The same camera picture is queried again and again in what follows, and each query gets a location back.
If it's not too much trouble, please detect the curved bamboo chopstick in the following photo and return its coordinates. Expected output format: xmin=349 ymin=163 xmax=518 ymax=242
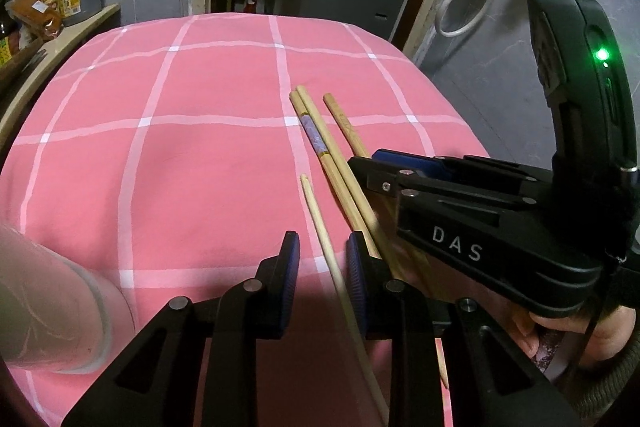
xmin=435 ymin=338 xmax=449 ymax=390
xmin=323 ymin=93 xmax=371 ymax=157

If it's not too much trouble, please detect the right hand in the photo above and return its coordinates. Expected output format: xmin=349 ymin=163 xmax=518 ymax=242
xmin=506 ymin=306 xmax=637 ymax=367

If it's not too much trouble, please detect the pale thin chopstick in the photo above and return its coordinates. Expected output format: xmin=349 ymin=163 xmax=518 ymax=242
xmin=299 ymin=174 xmax=390 ymax=426

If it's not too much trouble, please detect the translucent utensil holder cup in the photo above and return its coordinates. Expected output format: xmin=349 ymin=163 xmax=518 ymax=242
xmin=0 ymin=225 xmax=134 ymax=374

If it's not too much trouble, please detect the long bamboo chopstick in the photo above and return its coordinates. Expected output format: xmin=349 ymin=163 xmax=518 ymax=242
xmin=295 ymin=86 xmax=407 ymax=281

